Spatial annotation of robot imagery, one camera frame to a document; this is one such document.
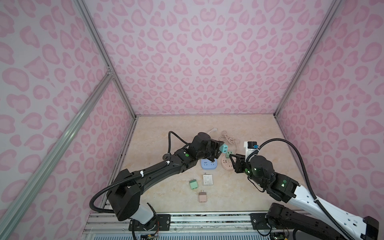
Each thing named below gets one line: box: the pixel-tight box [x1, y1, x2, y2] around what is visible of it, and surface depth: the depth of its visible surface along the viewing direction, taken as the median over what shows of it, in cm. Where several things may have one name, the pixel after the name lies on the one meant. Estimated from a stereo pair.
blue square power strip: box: [201, 158, 218, 170], surface depth 92 cm
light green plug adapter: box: [189, 179, 198, 190], surface depth 86 cm
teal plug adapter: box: [219, 143, 229, 153], surface depth 75 cm
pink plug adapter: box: [198, 190, 207, 203], surface depth 82 cm
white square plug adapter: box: [203, 174, 213, 185], surface depth 87 cm
